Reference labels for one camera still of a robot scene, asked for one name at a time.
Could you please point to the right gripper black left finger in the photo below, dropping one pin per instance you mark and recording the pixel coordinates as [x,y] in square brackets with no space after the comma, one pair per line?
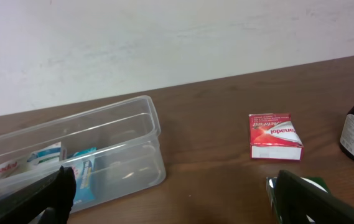
[51,196]

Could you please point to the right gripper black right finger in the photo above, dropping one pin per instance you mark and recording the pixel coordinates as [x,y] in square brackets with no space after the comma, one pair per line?
[299,201]

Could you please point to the green round-logo box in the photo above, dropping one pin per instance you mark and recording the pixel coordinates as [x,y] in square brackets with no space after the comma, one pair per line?
[270,187]

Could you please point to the white blue Panadol box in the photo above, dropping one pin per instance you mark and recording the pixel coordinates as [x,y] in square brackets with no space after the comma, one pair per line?
[54,153]

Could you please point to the blue Kool Fever box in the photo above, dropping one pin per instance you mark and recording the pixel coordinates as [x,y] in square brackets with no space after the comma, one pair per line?
[83,170]

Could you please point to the clear plastic container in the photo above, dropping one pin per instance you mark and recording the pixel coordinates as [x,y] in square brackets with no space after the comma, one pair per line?
[123,138]

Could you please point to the red Panadol box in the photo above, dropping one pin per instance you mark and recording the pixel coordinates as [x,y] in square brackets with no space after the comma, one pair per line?
[273,136]

